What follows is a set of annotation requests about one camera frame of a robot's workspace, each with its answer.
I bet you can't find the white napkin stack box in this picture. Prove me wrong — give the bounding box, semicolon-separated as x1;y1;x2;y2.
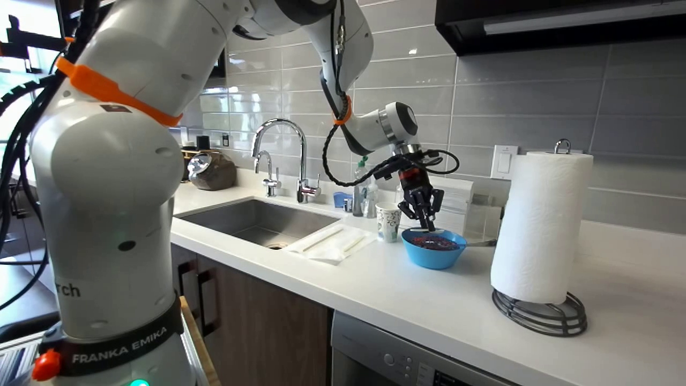
431;176;474;234

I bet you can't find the white wall outlet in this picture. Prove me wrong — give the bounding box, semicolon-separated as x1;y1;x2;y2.
490;146;518;179

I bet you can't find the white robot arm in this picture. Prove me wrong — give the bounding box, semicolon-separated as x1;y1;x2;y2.
30;0;442;386

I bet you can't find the steel dishwasher front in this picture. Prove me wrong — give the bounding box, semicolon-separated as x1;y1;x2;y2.
330;310;516;386

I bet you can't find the dish soap bottle green cap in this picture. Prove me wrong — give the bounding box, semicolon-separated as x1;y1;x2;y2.
352;168;369;217

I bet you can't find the dark pot on counter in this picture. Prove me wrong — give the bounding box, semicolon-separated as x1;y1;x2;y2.
187;149;236;191

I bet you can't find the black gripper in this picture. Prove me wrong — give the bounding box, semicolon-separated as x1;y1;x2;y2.
396;149;444;231

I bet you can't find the white cloth mat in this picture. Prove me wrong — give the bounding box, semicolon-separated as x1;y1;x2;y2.
287;224;370;265

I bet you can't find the paper towel roll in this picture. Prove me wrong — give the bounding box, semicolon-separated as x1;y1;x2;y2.
490;151;594;304

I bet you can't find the chrome kitchen faucet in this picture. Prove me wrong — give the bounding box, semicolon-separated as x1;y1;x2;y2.
249;115;322;206

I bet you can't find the blue bowl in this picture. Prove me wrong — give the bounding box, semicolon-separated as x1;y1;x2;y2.
400;227;467;269

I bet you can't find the black braided cable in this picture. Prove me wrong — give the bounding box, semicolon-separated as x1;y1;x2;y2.
319;98;464;188

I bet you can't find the wooden cabinet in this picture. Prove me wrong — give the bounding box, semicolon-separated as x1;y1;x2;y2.
171;246;330;386

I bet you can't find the stainless steel sink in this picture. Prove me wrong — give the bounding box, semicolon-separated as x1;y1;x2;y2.
173;197;337;251

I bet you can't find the black range hood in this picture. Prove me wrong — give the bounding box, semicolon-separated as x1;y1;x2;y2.
436;0;686;55

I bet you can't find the colourful gravel in bowl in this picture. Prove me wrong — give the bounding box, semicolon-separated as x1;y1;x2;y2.
409;234;456;251

